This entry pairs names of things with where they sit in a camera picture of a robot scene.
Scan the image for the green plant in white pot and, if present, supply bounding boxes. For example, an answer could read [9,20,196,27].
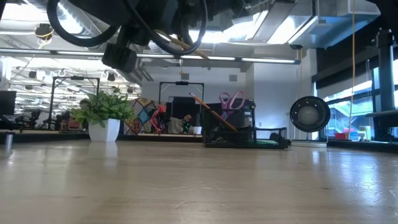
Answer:
[70,90,137,143]

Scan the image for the black mesh desk organizer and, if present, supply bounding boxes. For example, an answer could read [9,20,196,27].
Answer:
[201,98,289,149]

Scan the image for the colourful patchwork quilt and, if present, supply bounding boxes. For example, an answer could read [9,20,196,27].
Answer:
[123,97,169,136]

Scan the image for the black background rig frame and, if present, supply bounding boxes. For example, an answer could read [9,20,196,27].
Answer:
[50,76,101,131]
[158,81,205,104]

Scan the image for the red background object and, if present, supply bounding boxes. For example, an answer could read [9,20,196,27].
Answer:
[150,105,168,134]

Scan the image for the black aluminium table frame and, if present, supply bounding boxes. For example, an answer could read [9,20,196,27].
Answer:
[0,129,398,154]

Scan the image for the grey metal post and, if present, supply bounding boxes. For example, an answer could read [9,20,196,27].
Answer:
[4,131,15,153]

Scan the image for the ceiling light strip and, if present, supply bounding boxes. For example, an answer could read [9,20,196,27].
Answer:
[0,48,105,60]
[136,53,296,65]

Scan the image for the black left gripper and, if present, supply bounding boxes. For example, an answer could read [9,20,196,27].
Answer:
[174,0,249,35]

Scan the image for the black ceiling device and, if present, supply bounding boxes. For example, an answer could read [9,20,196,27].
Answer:
[34,23,57,41]

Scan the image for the orange pencil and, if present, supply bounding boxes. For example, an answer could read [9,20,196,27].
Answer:
[188,92,239,133]

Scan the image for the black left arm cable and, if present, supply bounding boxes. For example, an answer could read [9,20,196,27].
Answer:
[46,0,208,57]

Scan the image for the green sticky notes pad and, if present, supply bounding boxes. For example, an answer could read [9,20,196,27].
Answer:
[248,139,279,147]

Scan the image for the person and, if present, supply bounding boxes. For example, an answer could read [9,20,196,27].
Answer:
[169,114,196,135]

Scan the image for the black vertical post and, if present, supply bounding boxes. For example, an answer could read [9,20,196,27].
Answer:
[376,27,396,113]

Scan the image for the purple handled scissors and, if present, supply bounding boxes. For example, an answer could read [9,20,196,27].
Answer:
[219,90,246,123]

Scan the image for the yellow pencil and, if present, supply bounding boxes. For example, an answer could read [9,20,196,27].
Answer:
[155,29,210,60]

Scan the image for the dark background monitor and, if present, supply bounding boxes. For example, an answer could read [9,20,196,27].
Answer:
[0,90,17,116]

